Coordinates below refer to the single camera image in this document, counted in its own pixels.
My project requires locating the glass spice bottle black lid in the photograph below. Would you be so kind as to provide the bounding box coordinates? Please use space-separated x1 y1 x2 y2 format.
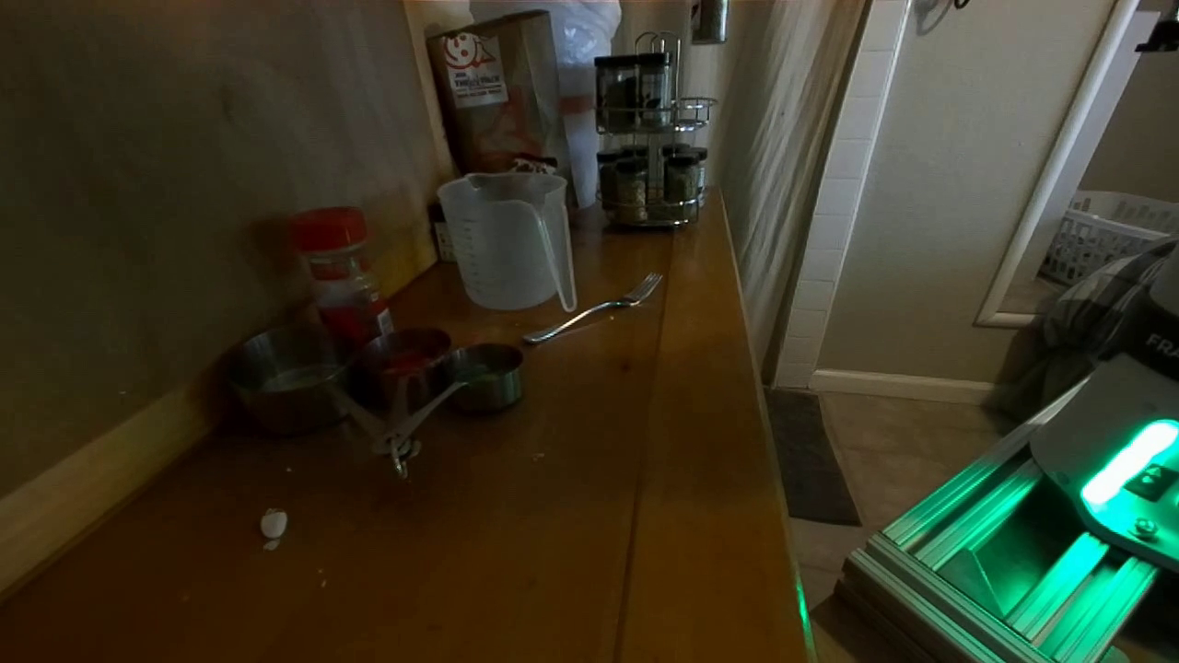
612 152 652 227
688 0 731 47
633 51 679 133
664 144 706 216
594 51 639 133

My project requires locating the metal fork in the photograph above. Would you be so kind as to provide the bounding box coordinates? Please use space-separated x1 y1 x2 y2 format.
516 267 666 348

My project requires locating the small metal measuring cup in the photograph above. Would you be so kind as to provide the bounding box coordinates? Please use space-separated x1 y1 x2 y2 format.
389 337 530 462

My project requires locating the clear plastic measuring jug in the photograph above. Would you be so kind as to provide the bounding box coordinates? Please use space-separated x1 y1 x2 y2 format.
435 170 582 316

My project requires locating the wooden dresser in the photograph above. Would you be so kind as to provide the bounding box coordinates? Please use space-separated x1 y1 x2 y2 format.
0 193 822 663

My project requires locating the medium metal measuring cup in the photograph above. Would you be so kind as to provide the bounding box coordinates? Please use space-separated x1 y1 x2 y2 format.
349 324 461 476

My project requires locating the dark floor rug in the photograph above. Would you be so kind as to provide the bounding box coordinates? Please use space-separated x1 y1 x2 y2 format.
761 387 864 529

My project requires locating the brown box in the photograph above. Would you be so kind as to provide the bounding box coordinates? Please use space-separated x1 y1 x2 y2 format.
424 6 569 176

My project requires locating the large metal measuring cup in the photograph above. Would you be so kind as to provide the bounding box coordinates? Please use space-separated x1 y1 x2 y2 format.
229 320 408 478

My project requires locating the small white crumb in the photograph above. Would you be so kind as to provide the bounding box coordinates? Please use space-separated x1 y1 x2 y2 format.
252 503 295 553

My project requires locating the wooden back panel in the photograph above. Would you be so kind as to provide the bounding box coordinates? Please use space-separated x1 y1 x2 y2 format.
0 0 461 600

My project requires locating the dark clothes pile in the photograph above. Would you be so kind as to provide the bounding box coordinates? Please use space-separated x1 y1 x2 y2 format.
978 251 1155 425

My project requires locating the white laundry basket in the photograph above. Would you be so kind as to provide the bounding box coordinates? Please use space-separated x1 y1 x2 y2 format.
1036 189 1179 293

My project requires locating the white door frame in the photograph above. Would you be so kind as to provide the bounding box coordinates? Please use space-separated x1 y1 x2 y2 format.
971 0 1167 330

